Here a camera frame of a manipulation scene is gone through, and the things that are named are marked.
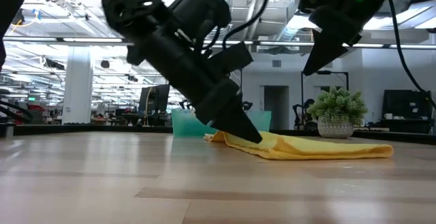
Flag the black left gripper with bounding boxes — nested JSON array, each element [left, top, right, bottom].
[[127, 29, 263, 144]]

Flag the yellow microfiber towel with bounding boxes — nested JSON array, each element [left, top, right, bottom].
[[204, 131, 395, 161]]

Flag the teal translucent plastic basket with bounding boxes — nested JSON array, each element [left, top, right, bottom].
[[171, 109, 273, 138]]

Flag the dark doorway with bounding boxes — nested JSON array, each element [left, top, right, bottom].
[[263, 85, 290, 131]]

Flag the green potted plant white pot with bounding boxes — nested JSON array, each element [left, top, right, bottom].
[[307, 86, 369, 139]]

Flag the person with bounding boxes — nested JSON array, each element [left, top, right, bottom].
[[292, 97, 318, 130]]

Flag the black computer monitor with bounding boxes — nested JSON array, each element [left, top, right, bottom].
[[138, 84, 171, 116]]

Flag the black television cabinet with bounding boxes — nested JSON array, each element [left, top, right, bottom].
[[380, 89, 434, 135]]

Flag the white pillar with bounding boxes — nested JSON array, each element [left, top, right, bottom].
[[62, 45, 94, 125]]

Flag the black tubular stand frame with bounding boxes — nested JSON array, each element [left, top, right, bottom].
[[300, 69, 350, 129]]

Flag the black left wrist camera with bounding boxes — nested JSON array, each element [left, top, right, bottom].
[[207, 42, 255, 79]]

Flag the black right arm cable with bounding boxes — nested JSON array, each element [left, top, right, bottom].
[[388, 0, 436, 111]]

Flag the black metal table frame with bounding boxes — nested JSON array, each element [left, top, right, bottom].
[[0, 123, 436, 146]]

